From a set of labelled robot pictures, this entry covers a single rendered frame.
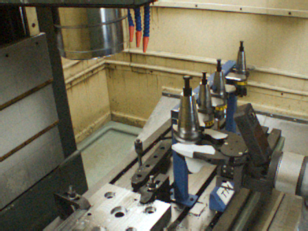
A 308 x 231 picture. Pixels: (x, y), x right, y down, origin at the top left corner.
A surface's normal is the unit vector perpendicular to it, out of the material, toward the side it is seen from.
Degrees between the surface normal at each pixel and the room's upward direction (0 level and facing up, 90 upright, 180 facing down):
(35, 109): 90
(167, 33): 89
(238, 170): 90
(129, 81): 90
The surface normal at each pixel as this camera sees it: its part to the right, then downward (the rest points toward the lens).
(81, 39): -0.07, 0.47
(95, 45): 0.19, 0.45
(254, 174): -0.51, 0.44
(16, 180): 0.85, 0.17
